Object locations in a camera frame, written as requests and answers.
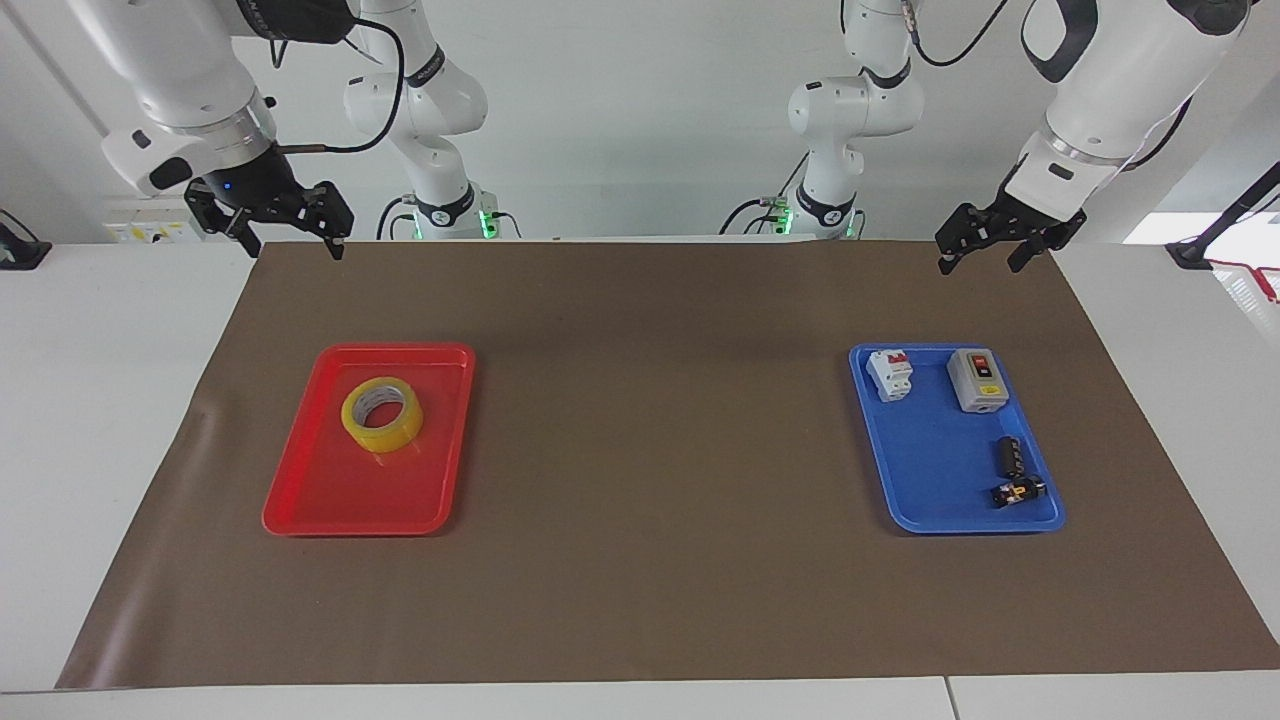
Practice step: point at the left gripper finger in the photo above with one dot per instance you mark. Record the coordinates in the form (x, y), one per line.
(1038, 248)
(968, 232)

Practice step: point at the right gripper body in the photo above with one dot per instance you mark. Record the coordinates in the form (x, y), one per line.
(255, 183)

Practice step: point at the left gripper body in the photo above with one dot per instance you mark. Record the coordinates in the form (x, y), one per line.
(1040, 218)

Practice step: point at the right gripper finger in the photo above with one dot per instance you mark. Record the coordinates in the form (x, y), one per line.
(328, 215)
(225, 222)

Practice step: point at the yellow tape roll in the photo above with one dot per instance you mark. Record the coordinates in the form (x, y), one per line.
(395, 430)

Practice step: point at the white circuit breaker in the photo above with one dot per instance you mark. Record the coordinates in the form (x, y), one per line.
(889, 374)

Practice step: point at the black stand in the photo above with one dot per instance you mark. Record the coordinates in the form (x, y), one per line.
(18, 248)
(1225, 215)

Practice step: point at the black cylindrical part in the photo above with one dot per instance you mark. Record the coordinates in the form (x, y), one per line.
(1010, 455)

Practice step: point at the blue plastic tray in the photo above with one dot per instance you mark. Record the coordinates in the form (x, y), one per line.
(930, 460)

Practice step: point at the black and yellow part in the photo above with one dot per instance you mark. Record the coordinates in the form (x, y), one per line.
(1017, 492)

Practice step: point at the red plastic tray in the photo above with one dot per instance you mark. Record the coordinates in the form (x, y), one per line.
(330, 480)

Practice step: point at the white wall socket box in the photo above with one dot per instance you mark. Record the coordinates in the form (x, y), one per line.
(150, 225)

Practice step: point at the grey switch box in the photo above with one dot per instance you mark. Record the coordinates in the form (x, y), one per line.
(977, 383)

